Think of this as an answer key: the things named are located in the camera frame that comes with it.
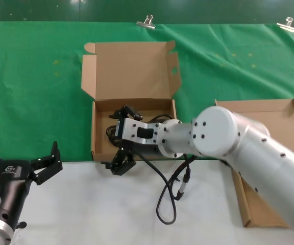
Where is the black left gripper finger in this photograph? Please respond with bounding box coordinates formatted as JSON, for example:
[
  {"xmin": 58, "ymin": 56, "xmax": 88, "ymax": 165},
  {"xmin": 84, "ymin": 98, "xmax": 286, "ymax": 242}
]
[{"xmin": 29, "ymin": 140, "xmax": 63, "ymax": 186}]

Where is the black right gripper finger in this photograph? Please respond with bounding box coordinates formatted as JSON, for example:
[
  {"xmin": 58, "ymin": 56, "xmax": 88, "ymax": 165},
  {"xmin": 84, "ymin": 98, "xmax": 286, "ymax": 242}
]
[
  {"xmin": 108, "ymin": 104, "xmax": 143, "ymax": 121},
  {"xmin": 100, "ymin": 146, "xmax": 137, "ymax": 176}
]

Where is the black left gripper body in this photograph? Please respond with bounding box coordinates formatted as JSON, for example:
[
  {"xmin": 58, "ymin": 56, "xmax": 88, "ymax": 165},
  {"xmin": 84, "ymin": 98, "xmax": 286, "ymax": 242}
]
[{"xmin": 0, "ymin": 159, "xmax": 33, "ymax": 230}]

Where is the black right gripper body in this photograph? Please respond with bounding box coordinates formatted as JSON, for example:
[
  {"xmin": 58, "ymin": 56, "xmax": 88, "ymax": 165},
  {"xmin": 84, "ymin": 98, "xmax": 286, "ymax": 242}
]
[{"xmin": 121, "ymin": 140, "xmax": 161, "ymax": 157}]

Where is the large open cardboard box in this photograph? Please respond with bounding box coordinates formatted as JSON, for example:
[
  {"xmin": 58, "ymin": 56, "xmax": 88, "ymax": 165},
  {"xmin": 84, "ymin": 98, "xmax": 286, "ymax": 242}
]
[{"xmin": 80, "ymin": 40, "xmax": 182, "ymax": 162}]

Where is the small open cardboard box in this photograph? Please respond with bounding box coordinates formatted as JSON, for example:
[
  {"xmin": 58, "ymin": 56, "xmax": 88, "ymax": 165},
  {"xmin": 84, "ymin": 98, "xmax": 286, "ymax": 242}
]
[{"xmin": 214, "ymin": 96, "xmax": 294, "ymax": 229}]

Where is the green table cloth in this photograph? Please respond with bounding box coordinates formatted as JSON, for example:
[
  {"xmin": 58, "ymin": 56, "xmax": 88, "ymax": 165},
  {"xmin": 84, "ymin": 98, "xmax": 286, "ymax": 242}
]
[{"xmin": 0, "ymin": 21, "xmax": 294, "ymax": 162}]

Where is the silver binder clip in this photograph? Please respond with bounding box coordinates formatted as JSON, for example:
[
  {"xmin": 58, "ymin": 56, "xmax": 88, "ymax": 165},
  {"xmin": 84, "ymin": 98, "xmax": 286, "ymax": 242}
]
[
  {"xmin": 276, "ymin": 17, "xmax": 294, "ymax": 33},
  {"xmin": 136, "ymin": 14, "xmax": 157, "ymax": 31}
]

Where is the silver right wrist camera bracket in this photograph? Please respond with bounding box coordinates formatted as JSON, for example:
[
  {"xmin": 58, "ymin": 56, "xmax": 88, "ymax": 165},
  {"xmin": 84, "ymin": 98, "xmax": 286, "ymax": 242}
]
[{"xmin": 115, "ymin": 118, "xmax": 163, "ymax": 147}]

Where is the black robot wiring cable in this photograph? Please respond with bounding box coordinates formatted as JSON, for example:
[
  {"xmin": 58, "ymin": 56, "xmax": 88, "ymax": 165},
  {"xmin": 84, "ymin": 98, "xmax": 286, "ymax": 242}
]
[{"xmin": 136, "ymin": 152, "xmax": 196, "ymax": 227}]

